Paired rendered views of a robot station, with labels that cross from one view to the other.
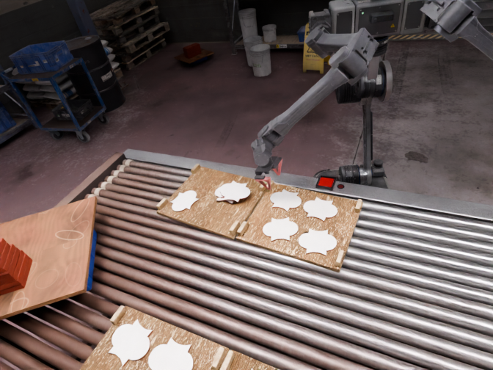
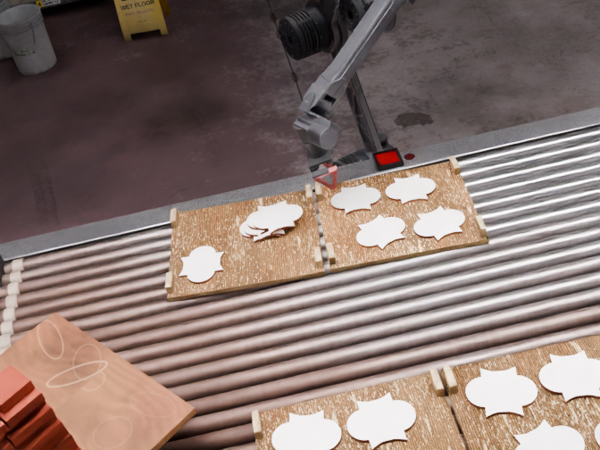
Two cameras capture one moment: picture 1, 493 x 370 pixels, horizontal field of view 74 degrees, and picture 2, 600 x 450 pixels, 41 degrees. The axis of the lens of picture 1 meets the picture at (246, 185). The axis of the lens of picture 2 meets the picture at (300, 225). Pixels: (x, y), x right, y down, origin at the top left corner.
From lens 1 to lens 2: 1.09 m
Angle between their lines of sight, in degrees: 25
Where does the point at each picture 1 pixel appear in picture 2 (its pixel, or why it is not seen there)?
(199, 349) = (403, 391)
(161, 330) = (333, 405)
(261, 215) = (339, 229)
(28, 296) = not seen: outside the picture
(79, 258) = (137, 385)
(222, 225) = (295, 264)
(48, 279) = (117, 431)
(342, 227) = (454, 196)
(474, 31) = not seen: outside the picture
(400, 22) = not seen: outside the picture
